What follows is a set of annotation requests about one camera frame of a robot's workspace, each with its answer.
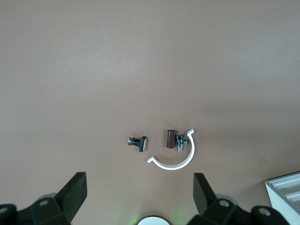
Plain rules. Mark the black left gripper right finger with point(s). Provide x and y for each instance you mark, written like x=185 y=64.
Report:
x=211 y=206

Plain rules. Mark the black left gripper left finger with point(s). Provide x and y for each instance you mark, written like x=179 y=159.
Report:
x=68 y=201

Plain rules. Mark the white drawer cabinet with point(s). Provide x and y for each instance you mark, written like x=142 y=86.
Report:
x=281 y=206

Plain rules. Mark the brown cylindrical capacitor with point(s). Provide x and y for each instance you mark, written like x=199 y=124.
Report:
x=170 y=138

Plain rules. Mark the brown table mat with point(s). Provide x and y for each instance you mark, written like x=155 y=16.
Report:
x=117 y=70

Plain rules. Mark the black square push button switch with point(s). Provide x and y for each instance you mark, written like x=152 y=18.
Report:
x=141 y=143

